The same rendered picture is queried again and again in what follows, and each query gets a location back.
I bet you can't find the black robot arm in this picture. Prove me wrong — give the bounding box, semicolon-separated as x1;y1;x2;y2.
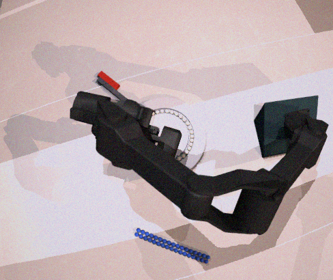
70;92;329;235

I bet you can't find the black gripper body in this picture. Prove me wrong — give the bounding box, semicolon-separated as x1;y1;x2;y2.
91;125;182;158

